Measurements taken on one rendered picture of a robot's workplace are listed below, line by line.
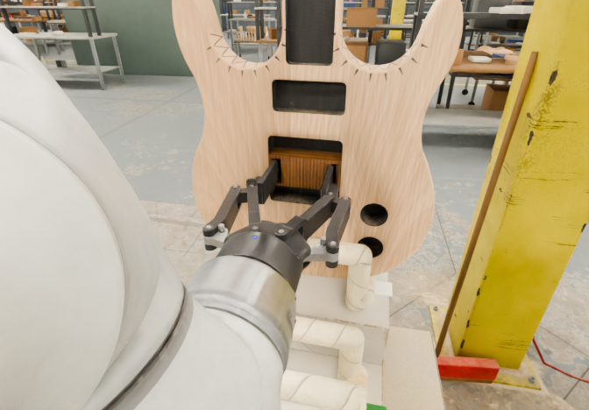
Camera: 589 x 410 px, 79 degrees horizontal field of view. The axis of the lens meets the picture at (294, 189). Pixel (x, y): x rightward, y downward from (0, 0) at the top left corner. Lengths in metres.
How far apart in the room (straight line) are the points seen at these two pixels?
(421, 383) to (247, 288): 0.53
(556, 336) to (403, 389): 1.70
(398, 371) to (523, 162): 0.89
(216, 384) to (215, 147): 0.38
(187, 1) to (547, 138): 1.18
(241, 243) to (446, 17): 0.31
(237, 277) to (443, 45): 0.32
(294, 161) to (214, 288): 0.27
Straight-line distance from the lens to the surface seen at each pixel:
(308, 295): 0.59
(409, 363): 0.76
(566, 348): 2.34
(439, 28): 0.44
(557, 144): 1.42
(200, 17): 0.48
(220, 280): 0.25
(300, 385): 0.47
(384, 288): 0.62
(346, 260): 0.51
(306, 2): 0.46
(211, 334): 0.19
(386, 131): 0.46
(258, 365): 0.22
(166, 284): 0.16
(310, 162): 0.48
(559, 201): 1.52
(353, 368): 0.55
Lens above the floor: 1.52
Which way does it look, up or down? 28 degrees down
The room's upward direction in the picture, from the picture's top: straight up
